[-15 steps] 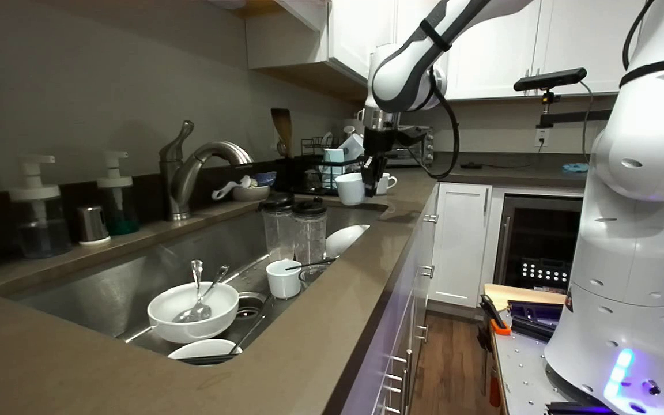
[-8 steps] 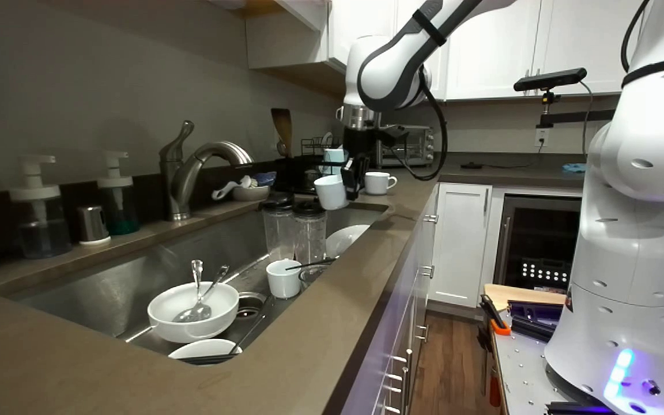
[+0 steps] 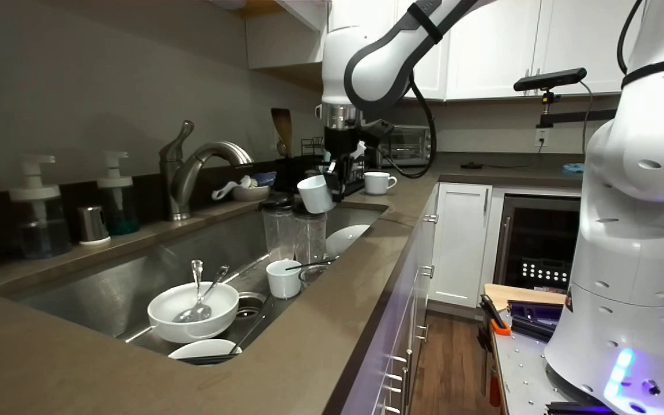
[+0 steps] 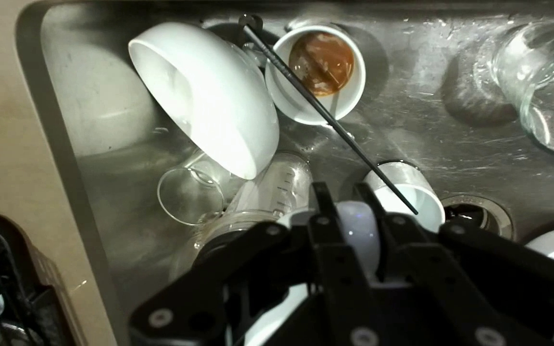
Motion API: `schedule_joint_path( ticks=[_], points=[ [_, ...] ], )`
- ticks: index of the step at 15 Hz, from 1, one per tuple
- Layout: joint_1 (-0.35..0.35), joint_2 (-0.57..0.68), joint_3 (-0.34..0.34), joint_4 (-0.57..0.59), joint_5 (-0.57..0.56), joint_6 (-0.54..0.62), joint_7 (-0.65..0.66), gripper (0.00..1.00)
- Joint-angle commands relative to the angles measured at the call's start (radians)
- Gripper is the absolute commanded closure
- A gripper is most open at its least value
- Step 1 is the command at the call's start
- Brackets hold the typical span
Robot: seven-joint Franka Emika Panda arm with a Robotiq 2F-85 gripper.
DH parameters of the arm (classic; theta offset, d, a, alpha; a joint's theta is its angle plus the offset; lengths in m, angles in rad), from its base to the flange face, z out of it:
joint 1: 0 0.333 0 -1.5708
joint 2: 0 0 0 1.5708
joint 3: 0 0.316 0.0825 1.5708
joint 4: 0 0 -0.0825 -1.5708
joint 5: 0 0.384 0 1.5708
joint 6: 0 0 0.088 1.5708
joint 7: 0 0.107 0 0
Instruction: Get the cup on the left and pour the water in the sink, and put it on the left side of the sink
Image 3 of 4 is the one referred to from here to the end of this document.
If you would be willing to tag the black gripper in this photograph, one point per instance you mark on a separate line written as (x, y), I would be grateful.
(346, 150)

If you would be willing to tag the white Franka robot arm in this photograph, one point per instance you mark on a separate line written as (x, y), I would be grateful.
(640, 232)

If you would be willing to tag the sink drain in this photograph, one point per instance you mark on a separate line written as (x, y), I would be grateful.
(249, 308)

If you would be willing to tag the stainless steel sink basin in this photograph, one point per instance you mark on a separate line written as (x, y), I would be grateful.
(116, 291)

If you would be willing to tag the small steel cup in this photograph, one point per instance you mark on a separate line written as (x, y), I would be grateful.
(93, 225)

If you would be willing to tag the large white plate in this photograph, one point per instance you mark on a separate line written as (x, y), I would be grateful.
(346, 240)

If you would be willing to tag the wooden spatula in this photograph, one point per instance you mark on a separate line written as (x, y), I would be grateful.
(279, 131)

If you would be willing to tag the long dark chopstick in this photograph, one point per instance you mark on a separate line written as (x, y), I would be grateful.
(312, 265)

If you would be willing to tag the small bowl holding scrubbers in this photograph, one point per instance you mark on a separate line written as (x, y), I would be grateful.
(249, 195)

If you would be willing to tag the white dish brush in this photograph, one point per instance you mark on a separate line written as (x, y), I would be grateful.
(228, 187)

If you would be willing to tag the white mug with chopstick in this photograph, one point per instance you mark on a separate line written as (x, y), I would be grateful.
(281, 282)

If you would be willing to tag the flat black object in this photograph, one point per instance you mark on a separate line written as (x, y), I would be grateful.
(471, 164)

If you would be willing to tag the glossy grey base cabinet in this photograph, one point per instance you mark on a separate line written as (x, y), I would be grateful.
(393, 308)

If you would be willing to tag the white base cabinet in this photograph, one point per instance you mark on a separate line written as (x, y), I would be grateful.
(461, 246)

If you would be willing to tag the brushed steel kitchen faucet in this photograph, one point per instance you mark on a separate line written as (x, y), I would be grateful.
(180, 182)

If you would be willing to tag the metal spoon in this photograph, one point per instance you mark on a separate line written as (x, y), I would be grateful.
(196, 277)
(212, 290)

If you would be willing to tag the white bowl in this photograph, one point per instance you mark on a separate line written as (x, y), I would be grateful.
(194, 326)

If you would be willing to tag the black beverage fridge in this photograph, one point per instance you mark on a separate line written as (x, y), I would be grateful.
(538, 238)

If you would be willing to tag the small white dish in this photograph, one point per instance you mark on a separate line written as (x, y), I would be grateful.
(202, 351)

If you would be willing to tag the wooden board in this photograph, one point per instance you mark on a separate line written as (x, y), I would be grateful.
(523, 295)

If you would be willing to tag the green soap dispenser white pump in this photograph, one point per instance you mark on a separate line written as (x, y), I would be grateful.
(119, 220)

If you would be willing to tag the black box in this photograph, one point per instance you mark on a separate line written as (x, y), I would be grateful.
(535, 319)

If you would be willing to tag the speckled robot mounting table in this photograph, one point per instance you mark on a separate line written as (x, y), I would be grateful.
(523, 378)

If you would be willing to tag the clear soap dispenser white pump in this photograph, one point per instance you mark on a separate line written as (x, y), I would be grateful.
(36, 223)

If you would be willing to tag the white wall cabinet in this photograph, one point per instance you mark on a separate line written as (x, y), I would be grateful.
(518, 47)

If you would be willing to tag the black stereo camera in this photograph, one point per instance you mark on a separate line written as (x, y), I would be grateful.
(551, 80)

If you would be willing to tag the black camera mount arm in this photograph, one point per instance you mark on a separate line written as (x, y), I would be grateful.
(566, 118)

